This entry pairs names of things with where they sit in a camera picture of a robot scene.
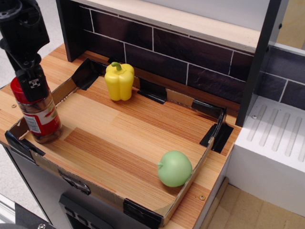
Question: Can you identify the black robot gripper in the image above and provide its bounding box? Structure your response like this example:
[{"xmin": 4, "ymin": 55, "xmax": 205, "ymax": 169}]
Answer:
[{"xmin": 0, "ymin": 0, "xmax": 50, "ymax": 103}]

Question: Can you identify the red-lidded spice bottle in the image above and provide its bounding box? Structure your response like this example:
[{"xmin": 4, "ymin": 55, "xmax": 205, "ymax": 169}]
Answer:
[{"xmin": 10, "ymin": 77, "xmax": 62, "ymax": 144}]

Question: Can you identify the cardboard fence with black tape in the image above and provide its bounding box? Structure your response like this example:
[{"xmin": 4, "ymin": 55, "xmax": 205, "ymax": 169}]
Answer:
[{"xmin": 1, "ymin": 58, "xmax": 238, "ymax": 229}]

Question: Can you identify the yellow toy bell pepper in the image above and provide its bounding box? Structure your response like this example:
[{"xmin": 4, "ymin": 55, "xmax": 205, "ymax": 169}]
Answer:
[{"xmin": 104, "ymin": 62, "xmax": 134, "ymax": 101}]

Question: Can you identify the light wooden shelf board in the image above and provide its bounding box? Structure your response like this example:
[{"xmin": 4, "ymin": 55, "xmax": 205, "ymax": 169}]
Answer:
[{"xmin": 78, "ymin": 0, "xmax": 260, "ymax": 53}]

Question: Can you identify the green toy apple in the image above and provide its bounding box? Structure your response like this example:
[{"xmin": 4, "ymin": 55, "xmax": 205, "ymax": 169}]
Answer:
[{"xmin": 157, "ymin": 150, "xmax": 193, "ymax": 187}]

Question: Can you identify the white toy sink drainboard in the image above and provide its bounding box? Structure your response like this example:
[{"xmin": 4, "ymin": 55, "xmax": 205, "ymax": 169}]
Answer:
[{"xmin": 226, "ymin": 96, "xmax": 305, "ymax": 216}]

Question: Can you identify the black shelf upright post left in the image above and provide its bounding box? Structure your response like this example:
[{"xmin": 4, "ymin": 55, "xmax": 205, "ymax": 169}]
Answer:
[{"xmin": 56, "ymin": 0, "xmax": 89, "ymax": 62}]

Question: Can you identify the black shelf upright post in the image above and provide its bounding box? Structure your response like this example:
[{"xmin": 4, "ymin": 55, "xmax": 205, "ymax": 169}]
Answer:
[
  {"xmin": 56, "ymin": 0, "xmax": 89, "ymax": 62},
  {"xmin": 235, "ymin": 0, "xmax": 281, "ymax": 127}
]

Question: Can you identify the black shelf upright post right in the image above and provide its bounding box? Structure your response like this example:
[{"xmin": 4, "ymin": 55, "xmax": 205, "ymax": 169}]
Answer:
[{"xmin": 235, "ymin": 0, "xmax": 281, "ymax": 127}]

